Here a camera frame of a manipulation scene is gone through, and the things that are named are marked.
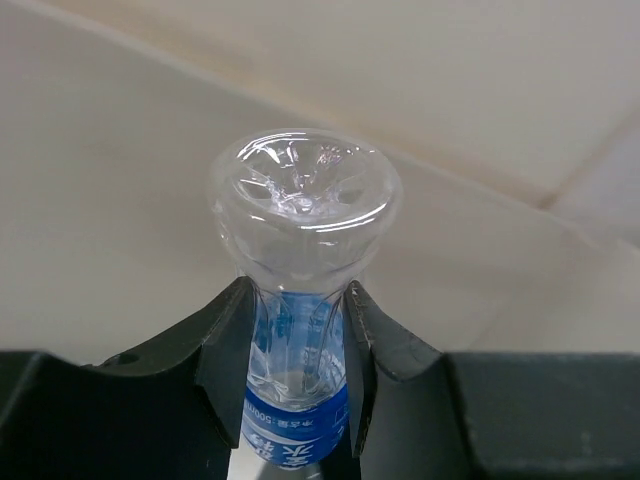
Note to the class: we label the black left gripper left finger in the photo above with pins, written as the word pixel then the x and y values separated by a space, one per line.
pixel 168 408

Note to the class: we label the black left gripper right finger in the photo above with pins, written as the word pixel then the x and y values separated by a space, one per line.
pixel 418 413

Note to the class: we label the clear bottle dark blue label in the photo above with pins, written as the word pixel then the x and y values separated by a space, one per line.
pixel 301 212

